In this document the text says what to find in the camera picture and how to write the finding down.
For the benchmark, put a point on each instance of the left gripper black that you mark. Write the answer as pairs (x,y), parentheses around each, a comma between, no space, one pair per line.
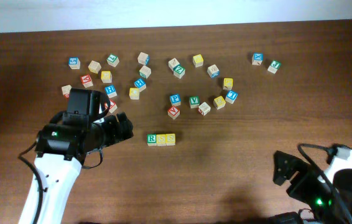
(117,135)

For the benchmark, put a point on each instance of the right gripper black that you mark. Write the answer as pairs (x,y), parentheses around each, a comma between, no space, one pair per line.
(300,168)

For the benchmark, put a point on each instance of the green R block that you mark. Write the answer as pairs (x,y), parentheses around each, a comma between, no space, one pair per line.
(151,139)

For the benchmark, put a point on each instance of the yellow S block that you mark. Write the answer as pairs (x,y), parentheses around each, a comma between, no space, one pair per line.
(161,139)

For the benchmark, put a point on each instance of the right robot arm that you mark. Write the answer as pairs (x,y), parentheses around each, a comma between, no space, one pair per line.
(342,182)

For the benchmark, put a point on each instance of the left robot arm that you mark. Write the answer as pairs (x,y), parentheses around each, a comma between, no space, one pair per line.
(61,148)

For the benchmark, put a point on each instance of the red I block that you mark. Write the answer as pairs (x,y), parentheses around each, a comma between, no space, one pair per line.
(111,106)

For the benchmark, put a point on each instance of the blue H block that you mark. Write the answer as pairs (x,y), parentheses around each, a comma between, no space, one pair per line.
(110,91)

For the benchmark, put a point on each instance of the blue block centre left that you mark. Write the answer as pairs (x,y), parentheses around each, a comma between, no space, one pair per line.
(140,84)

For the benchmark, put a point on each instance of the red block upper left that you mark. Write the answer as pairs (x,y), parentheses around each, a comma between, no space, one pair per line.
(86,81)

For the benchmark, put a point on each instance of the wooden block red side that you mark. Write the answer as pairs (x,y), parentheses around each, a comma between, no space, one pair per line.
(66,90)

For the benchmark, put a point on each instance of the red V block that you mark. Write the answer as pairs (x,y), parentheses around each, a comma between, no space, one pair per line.
(173,112)

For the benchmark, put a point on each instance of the plain wooden block upper left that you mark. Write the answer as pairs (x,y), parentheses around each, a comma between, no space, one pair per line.
(94,67)

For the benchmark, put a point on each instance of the plain wooden block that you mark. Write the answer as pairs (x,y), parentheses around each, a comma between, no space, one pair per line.
(94,67)
(173,63)

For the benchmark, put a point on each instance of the wooden block green side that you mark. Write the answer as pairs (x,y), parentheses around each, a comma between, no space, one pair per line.
(145,72)

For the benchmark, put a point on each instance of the green L block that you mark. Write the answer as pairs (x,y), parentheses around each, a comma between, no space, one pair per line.
(112,60)

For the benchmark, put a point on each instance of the blue P block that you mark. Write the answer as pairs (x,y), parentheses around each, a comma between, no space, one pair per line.
(175,100)

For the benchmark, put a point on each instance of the blue S block far left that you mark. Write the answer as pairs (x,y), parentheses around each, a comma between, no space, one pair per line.
(74,63)

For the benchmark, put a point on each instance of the wooden block blue D side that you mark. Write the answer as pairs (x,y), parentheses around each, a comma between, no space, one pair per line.
(143,58)

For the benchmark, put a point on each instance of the green V block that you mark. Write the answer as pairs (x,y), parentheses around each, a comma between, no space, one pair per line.
(194,102)

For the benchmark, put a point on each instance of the green Z block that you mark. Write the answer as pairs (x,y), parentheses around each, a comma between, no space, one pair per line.
(179,71)

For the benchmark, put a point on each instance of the plain wooden block centre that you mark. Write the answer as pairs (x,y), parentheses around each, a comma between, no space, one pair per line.
(173,63)

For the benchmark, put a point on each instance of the white X block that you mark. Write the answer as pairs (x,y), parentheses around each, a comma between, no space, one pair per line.
(204,108)

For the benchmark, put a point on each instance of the blue I block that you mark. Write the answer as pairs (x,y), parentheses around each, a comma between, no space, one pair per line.
(231,96)

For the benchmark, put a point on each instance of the wooden block blue D front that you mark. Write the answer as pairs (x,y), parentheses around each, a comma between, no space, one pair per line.
(213,71)

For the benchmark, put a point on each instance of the green J block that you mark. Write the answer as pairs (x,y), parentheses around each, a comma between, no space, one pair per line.
(274,66)

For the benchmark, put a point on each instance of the blue X block far right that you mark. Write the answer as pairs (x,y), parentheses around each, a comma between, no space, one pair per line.
(257,58)

